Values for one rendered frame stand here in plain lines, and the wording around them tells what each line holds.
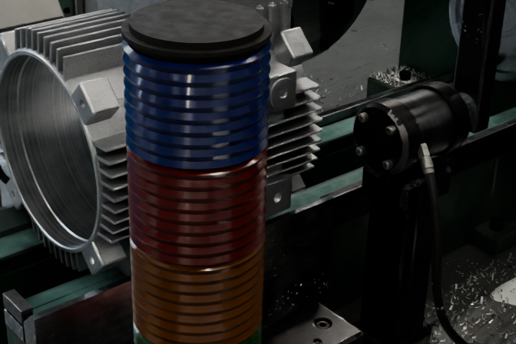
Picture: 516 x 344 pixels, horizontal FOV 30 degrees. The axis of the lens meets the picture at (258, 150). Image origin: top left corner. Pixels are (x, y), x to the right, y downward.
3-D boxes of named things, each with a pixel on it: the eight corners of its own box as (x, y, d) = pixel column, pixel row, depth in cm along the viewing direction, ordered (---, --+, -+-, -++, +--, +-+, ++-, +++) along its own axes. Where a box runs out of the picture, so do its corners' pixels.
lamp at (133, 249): (210, 264, 48) (210, 185, 46) (289, 321, 44) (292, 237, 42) (107, 307, 45) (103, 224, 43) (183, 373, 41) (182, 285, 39)
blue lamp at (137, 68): (210, 100, 44) (211, 6, 42) (297, 146, 40) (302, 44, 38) (98, 133, 41) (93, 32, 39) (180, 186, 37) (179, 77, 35)
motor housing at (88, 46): (187, 150, 95) (186, -40, 86) (319, 230, 82) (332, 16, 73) (-2, 212, 83) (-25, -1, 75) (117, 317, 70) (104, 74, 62)
